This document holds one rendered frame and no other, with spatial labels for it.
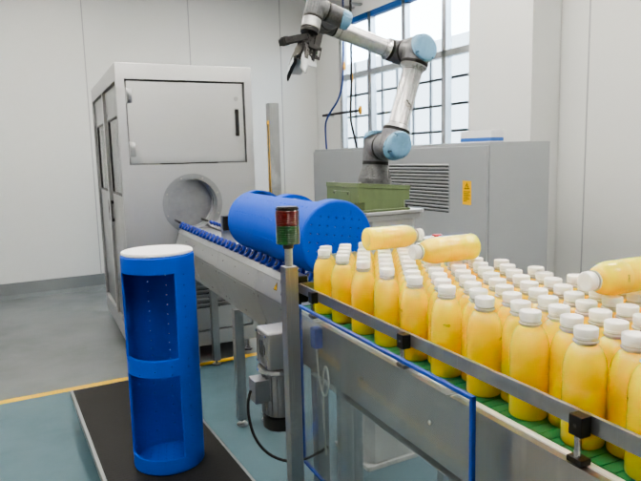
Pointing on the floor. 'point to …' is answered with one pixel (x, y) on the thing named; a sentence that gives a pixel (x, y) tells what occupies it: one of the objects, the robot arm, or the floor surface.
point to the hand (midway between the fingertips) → (294, 76)
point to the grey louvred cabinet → (466, 192)
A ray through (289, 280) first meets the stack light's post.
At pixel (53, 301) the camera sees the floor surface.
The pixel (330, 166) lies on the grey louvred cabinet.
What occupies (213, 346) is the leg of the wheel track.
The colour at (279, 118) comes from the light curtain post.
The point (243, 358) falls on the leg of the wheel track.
